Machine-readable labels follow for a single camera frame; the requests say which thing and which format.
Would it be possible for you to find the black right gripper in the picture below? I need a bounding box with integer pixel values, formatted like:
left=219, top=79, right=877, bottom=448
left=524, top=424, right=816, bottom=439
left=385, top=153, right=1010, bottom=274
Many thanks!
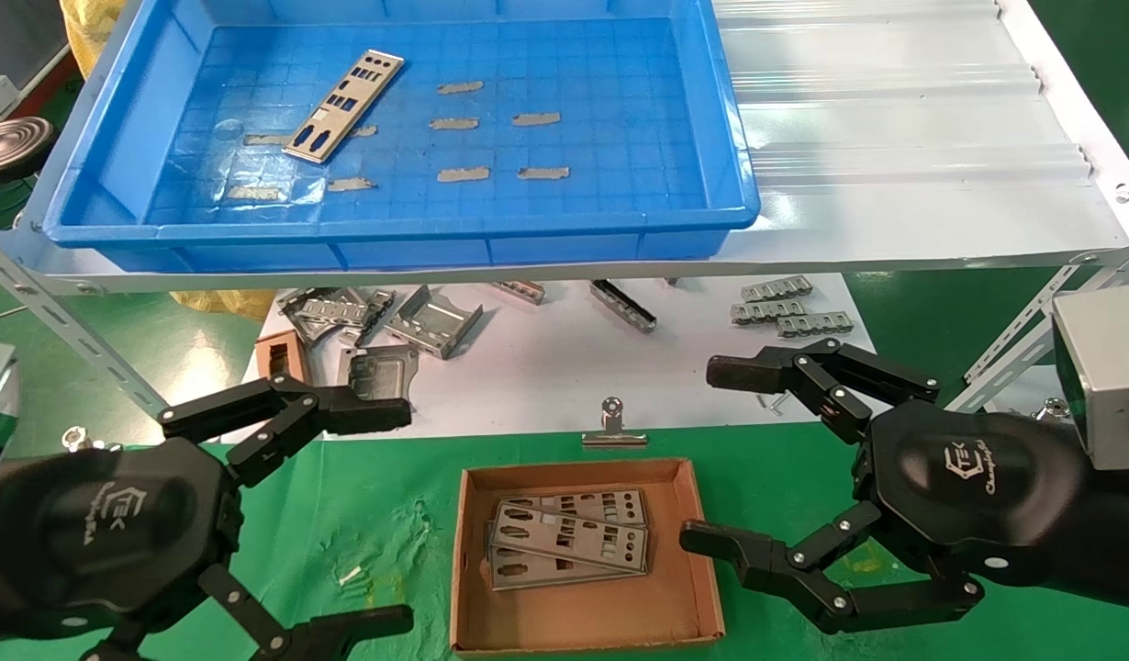
left=679, top=338, right=1093, bottom=636

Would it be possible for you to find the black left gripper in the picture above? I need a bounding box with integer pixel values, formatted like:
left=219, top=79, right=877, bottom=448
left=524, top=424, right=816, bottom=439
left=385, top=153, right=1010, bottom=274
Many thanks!
left=0, top=375, right=415, bottom=661

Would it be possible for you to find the silver metal IO shield plate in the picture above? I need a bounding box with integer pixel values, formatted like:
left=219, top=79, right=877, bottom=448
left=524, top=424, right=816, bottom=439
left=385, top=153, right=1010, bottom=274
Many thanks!
left=283, top=50, right=406, bottom=165
left=500, top=489, right=648, bottom=529
left=487, top=549, right=648, bottom=590
left=487, top=499, right=651, bottom=577

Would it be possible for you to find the brown cardboard box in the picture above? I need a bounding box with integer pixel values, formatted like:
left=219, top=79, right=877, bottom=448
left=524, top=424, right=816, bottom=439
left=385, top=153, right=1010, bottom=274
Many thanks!
left=450, top=457, right=726, bottom=659

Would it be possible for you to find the blue plastic tray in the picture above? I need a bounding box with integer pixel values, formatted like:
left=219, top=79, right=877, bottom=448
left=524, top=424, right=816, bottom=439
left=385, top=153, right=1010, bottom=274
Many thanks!
left=41, top=0, right=761, bottom=272

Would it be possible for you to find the green table cloth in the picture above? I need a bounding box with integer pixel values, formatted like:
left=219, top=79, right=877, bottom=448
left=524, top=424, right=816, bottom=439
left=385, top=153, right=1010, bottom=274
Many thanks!
left=0, top=430, right=1129, bottom=661

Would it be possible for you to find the notched metal comb piece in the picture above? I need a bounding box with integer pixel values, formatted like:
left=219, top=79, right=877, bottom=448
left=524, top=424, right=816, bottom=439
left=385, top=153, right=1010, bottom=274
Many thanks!
left=777, top=311, right=855, bottom=337
left=732, top=299, right=804, bottom=324
left=742, top=275, right=813, bottom=302

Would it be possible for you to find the yellow plastic bag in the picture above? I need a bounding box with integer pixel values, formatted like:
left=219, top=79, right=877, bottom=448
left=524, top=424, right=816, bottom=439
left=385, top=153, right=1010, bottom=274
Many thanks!
left=60, top=0, right=152, bottom=79
left=170, top=289, right=276, bottom=320

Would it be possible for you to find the dark metal strip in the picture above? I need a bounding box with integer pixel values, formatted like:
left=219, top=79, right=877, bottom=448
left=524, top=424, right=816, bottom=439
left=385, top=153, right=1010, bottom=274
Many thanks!
left=590, top=279, right=658, bottom=333

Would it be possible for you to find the grey metal shelf rack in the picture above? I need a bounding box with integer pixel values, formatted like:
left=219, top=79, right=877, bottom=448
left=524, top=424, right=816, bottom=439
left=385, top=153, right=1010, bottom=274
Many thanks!
left=0, top=0, right=1129, bottom=446

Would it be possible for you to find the square metal bracket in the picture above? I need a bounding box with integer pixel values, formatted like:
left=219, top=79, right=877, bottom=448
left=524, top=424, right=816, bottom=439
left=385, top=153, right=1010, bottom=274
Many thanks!
left=340, top=344, right=420, bottom=402

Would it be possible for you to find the brown cardboard frame block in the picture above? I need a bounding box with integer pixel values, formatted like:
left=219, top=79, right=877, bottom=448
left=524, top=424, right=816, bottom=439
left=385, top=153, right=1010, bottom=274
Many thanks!
left=255, top=330, right=313, bottom=382

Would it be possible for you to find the slotted metal bracket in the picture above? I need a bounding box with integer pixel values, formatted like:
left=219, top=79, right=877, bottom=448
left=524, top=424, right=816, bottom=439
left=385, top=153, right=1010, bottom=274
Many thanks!
left=278, top=286, right=374, bottom=345
left=340, top=289, right=396, bottom=348

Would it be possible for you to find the angled metal bracket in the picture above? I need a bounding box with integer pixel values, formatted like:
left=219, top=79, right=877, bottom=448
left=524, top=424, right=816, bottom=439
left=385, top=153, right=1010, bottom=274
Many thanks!
left=384, top=285, right=484, bottom=359

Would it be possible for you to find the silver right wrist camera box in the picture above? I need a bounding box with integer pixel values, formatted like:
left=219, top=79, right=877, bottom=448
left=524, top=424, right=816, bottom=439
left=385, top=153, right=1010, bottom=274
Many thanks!
left=1051, top=285, right=1129, bottom=471

